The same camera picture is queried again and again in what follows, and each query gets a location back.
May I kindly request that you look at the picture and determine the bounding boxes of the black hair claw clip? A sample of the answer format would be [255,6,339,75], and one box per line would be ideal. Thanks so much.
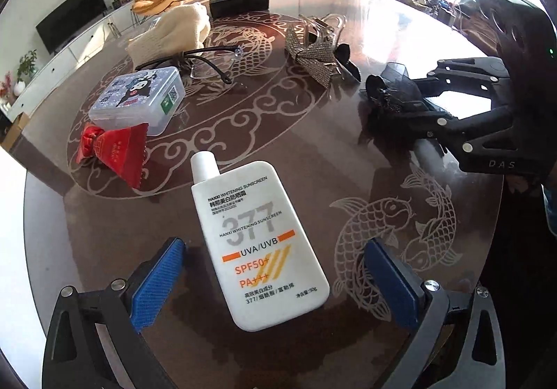
[333,44,427,114]

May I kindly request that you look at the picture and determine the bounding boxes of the rhinestone bow hair clip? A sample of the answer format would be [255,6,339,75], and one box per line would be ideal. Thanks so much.
[285,14,346,88]

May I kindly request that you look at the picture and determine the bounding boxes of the white sunscreen bottle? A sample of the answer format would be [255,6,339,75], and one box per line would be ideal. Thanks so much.
[191,151,329,332]

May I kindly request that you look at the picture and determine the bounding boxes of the red candy pouch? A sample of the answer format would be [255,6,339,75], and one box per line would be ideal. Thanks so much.
[76,123,148,189]

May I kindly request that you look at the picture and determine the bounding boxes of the black rectangular box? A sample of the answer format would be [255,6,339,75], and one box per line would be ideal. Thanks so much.
[210,0,269,19]

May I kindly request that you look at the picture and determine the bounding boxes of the white tv cabinet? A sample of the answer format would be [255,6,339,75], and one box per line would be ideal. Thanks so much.
[1,2,147,122]

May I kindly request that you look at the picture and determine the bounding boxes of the red flower vase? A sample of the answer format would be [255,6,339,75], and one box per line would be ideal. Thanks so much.
[0,71,15,105]

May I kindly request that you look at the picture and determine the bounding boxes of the clear plastic cartoon box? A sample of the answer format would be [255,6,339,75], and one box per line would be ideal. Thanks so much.
[88,67,185,136]

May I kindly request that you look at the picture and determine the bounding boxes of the leafy plant by flowers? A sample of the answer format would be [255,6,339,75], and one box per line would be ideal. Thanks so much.
[17,49,38,83]

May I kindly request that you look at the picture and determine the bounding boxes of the cream knitted cloth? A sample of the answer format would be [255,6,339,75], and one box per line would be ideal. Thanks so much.
[126,2,211,68]

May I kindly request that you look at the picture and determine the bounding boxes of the black television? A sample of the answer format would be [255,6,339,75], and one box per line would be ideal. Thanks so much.
[36,0,107,54]

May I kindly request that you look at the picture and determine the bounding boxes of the black frame glasses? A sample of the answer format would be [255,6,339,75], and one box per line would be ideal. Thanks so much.
[134,45,244,85]

